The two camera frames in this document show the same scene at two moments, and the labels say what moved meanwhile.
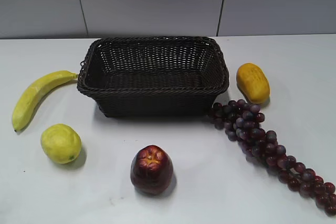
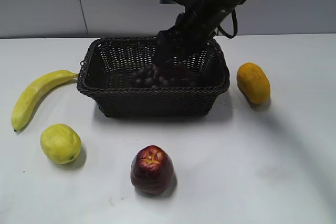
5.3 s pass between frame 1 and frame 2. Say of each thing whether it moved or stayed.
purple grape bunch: moved
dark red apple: stayed
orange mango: stayed
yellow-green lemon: stayed
